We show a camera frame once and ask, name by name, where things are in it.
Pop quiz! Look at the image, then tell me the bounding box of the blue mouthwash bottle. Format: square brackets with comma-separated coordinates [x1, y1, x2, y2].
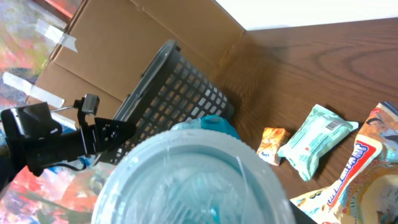
[91, 122, 295, 223]

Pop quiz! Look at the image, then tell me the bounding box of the brown cardboard box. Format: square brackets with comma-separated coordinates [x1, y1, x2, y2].
[36, 0, 243, 118]

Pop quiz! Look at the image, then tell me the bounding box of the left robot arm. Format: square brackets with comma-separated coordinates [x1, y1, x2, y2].
[1, 100, 136, 189]

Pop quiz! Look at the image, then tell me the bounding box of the yellow snack bag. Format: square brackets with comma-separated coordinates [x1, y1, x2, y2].
[291, 101, 397, 223]

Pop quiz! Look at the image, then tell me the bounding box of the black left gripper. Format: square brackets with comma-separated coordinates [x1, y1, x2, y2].
[78, 117, 136, 155]

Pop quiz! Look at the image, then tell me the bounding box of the colourful painted cloth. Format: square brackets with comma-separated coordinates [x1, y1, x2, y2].
[1, 1, 114, 223]

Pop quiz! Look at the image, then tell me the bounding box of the teal snack pack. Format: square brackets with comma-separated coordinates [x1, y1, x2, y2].
[278, 105, 359, 182]

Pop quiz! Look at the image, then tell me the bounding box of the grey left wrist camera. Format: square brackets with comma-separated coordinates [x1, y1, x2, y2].
[73, 93, 100, 116]

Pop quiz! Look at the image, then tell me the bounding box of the small orange packet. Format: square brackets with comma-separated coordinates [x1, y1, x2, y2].
[256, 128, 290, 166]

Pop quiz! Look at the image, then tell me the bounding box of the grey plastic mesh basket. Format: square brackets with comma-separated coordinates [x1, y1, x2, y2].
[96, 40, 234, 165]

